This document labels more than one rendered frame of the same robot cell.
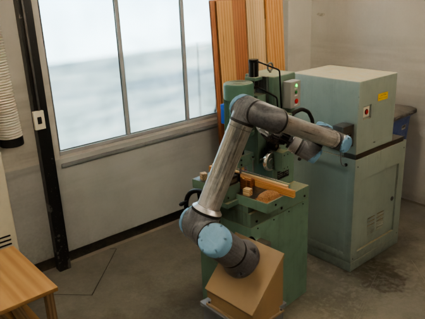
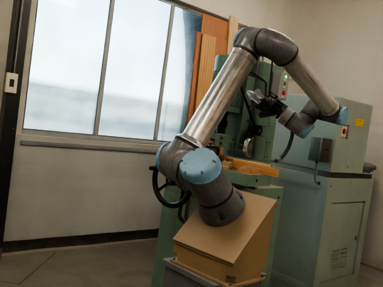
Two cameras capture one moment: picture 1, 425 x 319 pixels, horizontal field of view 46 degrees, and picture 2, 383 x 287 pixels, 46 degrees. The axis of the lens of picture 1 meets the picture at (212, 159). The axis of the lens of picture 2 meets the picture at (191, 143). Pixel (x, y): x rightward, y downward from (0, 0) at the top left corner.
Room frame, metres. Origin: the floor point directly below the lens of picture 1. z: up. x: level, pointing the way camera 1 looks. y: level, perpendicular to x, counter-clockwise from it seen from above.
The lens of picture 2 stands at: (0.33, 0.17, 1.13)
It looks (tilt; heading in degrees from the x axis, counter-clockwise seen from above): 3 degrees down; 356
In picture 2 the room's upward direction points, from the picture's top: 8 degrees clockwise
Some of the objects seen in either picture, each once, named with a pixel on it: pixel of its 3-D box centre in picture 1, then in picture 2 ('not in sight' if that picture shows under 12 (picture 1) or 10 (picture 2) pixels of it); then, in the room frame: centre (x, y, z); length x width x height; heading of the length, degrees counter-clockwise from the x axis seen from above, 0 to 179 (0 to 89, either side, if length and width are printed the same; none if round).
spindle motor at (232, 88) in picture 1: (238, 109); (227, 85); (2.87, -0.17, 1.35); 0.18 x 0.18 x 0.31
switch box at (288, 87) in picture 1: (291, 93); (279, 85); (2.99, -0.49, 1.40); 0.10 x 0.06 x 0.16; 134
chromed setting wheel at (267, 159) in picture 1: (270, 161); (250, 147); (2.87, -0.35, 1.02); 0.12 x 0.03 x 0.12; 134
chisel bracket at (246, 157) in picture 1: (242, 160); (221, 142); (2.88, -0.18, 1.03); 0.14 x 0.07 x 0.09; 134
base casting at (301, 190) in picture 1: (253, 196); (225, 188); (2.95, -0.25, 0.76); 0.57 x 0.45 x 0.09; 134
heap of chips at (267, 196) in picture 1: (268, 193); (249, 169); (2.60, -0.31, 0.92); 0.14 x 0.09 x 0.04; 134
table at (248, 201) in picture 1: (233, 192); (208, 169); (2.77, -0.12, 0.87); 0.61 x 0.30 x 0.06; 44
